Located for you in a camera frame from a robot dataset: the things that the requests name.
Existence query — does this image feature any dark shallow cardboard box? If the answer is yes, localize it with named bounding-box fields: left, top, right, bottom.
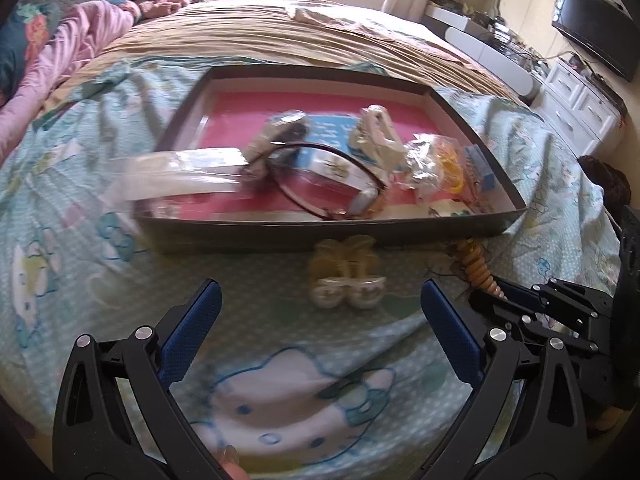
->
left=131, top=64, right=528, bottom=256

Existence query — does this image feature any beige bed sheet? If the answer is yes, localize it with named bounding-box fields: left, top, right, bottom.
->
left=42, top=0, right=521, bottom=106

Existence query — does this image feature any small blue packet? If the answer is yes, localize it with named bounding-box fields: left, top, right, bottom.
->
left=462, top=144, right=502, bottom=193

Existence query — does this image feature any pink quilt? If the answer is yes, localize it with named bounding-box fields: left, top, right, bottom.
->
left=0, top=0, right=142, bottom=113

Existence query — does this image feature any bag of coil hair ties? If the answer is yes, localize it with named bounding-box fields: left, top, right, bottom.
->
left=404, top=134, right=451, bottom=203

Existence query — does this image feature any white drawer dresser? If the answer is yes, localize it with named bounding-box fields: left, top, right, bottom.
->
left=529, top=57, right=627, bottom=157

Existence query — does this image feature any cartoon cat printed blanket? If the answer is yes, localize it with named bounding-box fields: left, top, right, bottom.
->
left=0, top=52, right=626, bottom=480

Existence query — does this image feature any cream bow hair claw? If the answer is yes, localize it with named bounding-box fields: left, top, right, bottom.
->
left=306, top=234, right=387, bottom=309

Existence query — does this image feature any pink book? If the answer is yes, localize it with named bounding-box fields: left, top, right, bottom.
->
left=165, top=90, right=441, bottom=221

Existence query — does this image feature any white low cabinet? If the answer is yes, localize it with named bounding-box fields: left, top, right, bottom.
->
left=421, top=5, right=540, bottom=100

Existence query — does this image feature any large cream hair claw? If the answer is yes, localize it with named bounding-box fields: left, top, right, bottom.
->
left=348, top=105, right=407, bottom=176

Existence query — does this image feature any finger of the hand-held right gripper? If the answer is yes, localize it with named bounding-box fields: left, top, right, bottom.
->
left=469, top=291, right=601, bottom=356
left=492, top=277, right=613, bottom=318

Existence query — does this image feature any bag of dark hair ties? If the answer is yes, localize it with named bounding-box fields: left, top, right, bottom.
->
left=245, top=110, right=313, bottom=186

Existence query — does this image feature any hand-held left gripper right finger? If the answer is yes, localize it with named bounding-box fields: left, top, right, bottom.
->
left=410, top=279, right=588, bottom=480

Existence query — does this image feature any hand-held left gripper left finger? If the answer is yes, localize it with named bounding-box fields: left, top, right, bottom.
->
left=52, top=279, right=226, bottom=480

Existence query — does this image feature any dark blue floral pillow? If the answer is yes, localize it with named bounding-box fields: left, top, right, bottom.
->
left=0, top=0, right=63, bottom=101

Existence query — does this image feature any white earring card bag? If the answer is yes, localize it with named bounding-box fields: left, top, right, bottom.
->
left=307, top=151, right=373, bottom=192
left=117, top=146, right=248, bottom=203

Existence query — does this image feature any tan ribbed hair clip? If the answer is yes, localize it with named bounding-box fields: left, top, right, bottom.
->
left=457, top=239, right=507, bottom=302

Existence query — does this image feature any black flat television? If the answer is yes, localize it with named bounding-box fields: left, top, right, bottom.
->
left=551, top=0, right=635, bottom=82

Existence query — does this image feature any brown leather strap watch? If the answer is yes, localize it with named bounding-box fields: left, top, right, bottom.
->
left=267, top=142, right=391, bottom=222

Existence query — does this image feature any dark brown furry object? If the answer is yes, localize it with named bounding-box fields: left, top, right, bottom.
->
left=577, top=155, right=632, bottom=213

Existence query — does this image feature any person's left hand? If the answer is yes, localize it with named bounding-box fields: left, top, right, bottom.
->
left=219, top=444, right=249, bottom=480

